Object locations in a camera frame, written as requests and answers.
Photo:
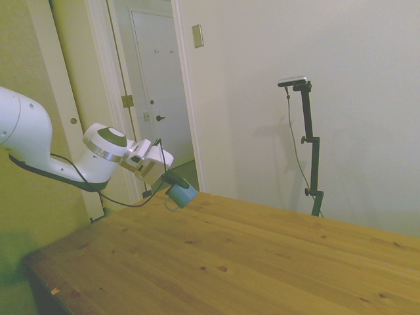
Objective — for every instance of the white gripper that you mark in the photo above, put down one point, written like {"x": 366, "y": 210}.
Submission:
{"x": 157, "y": 164}

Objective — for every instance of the blue mug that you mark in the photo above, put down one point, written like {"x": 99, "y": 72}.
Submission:
{"x": 182, "y": 195}

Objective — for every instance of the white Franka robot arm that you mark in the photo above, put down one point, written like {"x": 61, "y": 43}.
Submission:
{"x": 26, "y": 131}

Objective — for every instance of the brass door hinge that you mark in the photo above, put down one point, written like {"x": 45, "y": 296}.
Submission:
{"x": 128, "y": 101}

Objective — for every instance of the white panel door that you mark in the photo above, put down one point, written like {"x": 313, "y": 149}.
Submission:
{"x": 164, "y": 75}

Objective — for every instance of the open door with latch hole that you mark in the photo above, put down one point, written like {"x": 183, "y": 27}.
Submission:
{"x": 65, "y": 82}

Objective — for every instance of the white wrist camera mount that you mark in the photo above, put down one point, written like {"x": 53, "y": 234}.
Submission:
{"x": 139, "y": 151}

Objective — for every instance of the black camera stand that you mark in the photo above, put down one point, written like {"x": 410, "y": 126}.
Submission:
{"x": 314, "y": 154}

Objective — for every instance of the beige wall switch plate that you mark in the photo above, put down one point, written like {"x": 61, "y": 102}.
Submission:
{"x": 197, "y": 36}

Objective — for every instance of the black exterior camera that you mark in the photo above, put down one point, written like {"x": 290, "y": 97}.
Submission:
{"x": 293, "y": 80}

